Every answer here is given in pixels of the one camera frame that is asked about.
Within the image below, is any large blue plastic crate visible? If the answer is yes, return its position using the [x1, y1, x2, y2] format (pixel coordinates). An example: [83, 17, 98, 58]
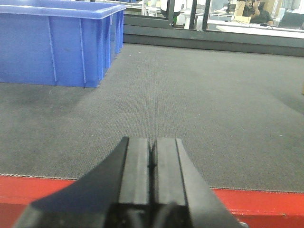
[0, 0, 125, 88]

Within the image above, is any white background desk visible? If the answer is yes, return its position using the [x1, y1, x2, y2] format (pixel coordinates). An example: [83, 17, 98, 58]
[207, 19, 304, 39]

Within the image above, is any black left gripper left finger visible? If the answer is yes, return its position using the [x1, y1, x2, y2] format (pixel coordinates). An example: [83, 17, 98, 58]
[14, 137, 150, 228]

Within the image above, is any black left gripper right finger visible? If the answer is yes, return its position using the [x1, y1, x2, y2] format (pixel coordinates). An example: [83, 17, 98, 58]
[152, 138, 242, 228]

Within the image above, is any black laptop on desk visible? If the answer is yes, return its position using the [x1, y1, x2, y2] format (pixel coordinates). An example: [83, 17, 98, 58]
[278, 12, 304, 29]

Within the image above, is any seated person in black shirt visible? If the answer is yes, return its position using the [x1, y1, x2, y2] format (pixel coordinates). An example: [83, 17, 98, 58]
[242, 0, 274, 25]

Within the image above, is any small cardboard box on desk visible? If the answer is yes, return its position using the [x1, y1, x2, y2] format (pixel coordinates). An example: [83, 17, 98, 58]
[232, 1, 250, 24]

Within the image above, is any red metal conveyor frame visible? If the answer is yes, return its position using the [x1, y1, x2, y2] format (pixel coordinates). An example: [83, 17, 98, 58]
[0, 175, 304, 228]

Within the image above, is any dark grey conveyor belt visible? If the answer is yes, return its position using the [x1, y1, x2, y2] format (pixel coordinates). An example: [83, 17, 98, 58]
[0, 44, 304, 192]

